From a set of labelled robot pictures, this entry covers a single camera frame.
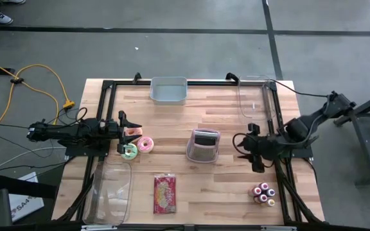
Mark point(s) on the black aluminium table frame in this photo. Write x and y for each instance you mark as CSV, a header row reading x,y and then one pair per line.
x,y
210,83

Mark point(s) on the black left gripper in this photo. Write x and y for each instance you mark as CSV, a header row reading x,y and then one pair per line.
x,y
112,131

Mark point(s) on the dark metal stand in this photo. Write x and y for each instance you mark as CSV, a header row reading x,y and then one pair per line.
x,y
368,144

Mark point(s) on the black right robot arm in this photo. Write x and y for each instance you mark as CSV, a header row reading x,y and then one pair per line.
x,y
300,128

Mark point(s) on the green frosted toy donut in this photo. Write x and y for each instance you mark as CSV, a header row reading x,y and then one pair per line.
x,y
133,155

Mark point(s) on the black frame clamp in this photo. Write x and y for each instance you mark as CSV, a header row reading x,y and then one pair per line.
x,y
231,76
137,77

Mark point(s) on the magenta paint bottle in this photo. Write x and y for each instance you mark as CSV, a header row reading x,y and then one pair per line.
x,y
264,186
262,198

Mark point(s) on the silver table bracket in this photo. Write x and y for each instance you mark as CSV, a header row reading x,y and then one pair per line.
x,y
98,228
278,228

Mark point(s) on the orange frosted toy donut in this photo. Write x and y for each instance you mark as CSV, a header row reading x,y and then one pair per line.
x,y
137,131

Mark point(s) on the grey plastic bin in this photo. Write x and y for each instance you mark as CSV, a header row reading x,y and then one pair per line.
x,y
169,93

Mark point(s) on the clear plastic container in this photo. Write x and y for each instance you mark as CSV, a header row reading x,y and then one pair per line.
x,y
111,192
252,96

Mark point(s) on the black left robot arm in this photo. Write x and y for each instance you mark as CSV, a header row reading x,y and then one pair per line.
x,y
75,131

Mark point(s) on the person's shoe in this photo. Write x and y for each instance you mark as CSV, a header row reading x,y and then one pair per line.
x,y
2,18
13,1

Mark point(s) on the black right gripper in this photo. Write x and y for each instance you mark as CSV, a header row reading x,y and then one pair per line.
x,y
265,147

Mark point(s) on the dark purple paint bottle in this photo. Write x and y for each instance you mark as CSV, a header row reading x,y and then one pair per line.
x,y
270,192

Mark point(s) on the red snack packet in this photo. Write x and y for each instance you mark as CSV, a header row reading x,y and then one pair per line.
x,y
164,194

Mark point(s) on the black beam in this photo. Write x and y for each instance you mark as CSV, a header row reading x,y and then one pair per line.
x,y
24,187

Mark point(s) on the yellow paint bottle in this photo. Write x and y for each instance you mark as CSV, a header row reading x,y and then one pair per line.
x,y
270,202

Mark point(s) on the white labelled box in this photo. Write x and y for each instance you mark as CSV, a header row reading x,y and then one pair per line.
x,y
27,208

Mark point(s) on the pink frosted toy donut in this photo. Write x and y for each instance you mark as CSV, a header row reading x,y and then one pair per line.
x,y
149,148

